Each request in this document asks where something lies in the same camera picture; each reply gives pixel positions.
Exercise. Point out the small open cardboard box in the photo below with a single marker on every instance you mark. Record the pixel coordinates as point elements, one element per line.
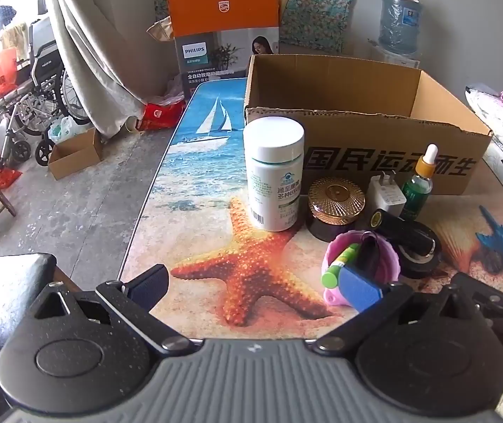
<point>75,154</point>

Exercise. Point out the folded wheelchair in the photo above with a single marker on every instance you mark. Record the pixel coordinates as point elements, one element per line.
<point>40,83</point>

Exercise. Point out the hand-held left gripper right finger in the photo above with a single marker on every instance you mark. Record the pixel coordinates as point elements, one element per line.
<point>359,291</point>

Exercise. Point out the red plastic bag with print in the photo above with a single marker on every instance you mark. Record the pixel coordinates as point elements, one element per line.
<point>159,114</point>

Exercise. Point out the tan paper bag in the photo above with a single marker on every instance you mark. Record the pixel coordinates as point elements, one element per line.
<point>161,31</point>

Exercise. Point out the white and green plastic bag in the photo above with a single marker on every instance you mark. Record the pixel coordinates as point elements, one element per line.
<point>64,127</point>

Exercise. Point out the beige curtain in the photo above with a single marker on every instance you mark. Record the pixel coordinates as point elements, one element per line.
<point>97,53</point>

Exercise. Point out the white supplement bottle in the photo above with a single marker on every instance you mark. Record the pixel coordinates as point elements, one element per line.
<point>273,172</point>

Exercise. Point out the black electrical tape roll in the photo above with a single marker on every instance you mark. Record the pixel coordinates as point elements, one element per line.
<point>416,268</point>

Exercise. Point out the green lip balm tube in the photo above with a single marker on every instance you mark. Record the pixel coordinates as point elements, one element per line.
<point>339,264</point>

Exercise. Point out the green dropper bottle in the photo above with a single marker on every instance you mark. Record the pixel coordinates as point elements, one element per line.
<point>419,189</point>

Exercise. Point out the blue water jug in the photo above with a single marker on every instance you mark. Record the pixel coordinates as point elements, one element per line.
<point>399,26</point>

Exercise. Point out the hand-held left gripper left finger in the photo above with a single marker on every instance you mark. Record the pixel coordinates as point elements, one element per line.
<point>150,284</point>

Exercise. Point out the white water dispenser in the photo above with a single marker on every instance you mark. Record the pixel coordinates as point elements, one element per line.
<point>392,55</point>

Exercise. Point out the beach print table cover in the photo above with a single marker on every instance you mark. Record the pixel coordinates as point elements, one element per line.
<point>207,185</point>

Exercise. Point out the orange and grey appliance box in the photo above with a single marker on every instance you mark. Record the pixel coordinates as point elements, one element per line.
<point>223,17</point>

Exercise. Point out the teal floral cloth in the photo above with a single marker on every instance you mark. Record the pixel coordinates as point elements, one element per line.
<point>317,13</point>

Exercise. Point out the orange shopping bag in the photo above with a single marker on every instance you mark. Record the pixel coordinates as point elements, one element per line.
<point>2,70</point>

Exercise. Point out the black jar with gold lid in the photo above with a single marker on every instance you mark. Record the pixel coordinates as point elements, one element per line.
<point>335,202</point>

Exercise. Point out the clear plastic bag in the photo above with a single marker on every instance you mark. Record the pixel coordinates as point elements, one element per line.
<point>174,90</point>

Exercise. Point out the pink silicone cup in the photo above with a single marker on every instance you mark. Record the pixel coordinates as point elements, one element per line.
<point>388,264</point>

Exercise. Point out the large printed cardboard box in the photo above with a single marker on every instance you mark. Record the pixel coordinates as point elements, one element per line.
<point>366,141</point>

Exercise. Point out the small black cylinder tube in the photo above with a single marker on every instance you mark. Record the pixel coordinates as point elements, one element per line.
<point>403,231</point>

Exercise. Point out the white charger plug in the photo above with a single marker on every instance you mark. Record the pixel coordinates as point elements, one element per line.
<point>386,196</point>

